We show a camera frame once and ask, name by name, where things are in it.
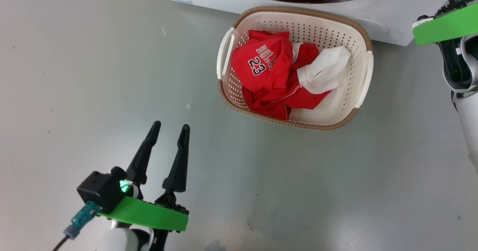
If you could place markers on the red basketball jersey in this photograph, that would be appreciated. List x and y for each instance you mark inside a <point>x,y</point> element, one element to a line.
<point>261,79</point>

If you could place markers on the white cloth piece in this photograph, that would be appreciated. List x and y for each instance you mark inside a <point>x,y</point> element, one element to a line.
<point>325,71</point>

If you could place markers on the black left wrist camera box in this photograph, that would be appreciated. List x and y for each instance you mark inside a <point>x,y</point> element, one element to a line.
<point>101,189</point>

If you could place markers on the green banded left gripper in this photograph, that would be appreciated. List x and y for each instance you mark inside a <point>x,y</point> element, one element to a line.
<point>149,215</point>

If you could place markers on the white front-load washing machine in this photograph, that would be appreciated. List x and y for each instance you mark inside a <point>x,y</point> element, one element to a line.
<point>392,12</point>

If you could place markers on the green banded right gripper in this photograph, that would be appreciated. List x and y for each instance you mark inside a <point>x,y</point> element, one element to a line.
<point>448,28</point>

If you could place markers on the cream perforated laundry basket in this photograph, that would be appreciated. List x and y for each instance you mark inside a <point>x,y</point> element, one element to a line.
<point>328,109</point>

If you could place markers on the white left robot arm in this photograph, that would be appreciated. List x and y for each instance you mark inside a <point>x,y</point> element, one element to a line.
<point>119,239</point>

